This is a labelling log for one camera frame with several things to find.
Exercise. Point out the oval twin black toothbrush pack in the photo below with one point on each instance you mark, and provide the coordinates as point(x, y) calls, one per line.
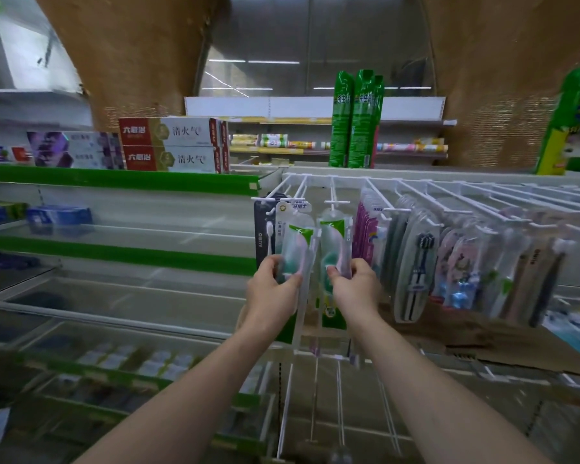
point(415, 265)

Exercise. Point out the person's right hand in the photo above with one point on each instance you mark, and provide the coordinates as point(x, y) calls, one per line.
point(357, 294)

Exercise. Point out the blue green product box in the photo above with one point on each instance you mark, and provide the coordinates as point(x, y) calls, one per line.
point(0, 213)

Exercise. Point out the brown cardboard tray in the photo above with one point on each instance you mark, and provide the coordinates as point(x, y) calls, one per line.
point(488, 343)

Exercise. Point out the beige twin toothbrush pack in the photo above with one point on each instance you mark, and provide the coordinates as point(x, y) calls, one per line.
point(536, 270)

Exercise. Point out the clear green toothbrush pack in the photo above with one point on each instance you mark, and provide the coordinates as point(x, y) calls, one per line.
point(505, 280)

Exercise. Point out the pink label toothbrush pack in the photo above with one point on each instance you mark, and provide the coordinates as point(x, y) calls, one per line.
point(367, 231)

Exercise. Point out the white purple toothpaste box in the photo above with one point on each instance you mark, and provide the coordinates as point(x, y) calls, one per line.
point(82, 159)
point(77, 140)

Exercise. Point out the green yellow spray can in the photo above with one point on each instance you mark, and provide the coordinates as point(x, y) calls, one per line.
point(560, 130)

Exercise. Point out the person's right forearm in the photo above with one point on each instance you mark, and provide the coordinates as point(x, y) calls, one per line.
point(440, 405)

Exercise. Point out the white toothpaste box red print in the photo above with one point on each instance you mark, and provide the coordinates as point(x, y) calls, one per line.
point(5, 154)

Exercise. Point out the white shelf unit yellow strips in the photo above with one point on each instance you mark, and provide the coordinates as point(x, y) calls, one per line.
point(232, 106)

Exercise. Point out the person's left forearm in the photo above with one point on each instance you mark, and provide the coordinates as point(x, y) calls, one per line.
point(183, 410)

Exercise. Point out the kids toothbrush pack blue toy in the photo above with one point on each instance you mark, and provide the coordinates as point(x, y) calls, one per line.
point(442, 265)
point(461, 270)

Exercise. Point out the woven brown column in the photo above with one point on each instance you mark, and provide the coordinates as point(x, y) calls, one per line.
point(502, 57)
point(135, 53)

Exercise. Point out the row of colourful wrap rolls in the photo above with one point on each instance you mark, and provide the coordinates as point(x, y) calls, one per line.
point(406, 147)

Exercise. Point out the person's left hand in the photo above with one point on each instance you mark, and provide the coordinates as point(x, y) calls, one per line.
point(270, 304)

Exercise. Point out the green spray can red side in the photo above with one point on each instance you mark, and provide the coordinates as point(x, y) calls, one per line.
point(378, 111)

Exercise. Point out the clear pink-topped toothbrush pack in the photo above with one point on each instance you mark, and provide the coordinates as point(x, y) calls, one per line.
point(514, 246)

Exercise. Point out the tall green spray can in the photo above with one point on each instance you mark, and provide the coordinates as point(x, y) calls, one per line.
point(362, 120)
point(340, 120)

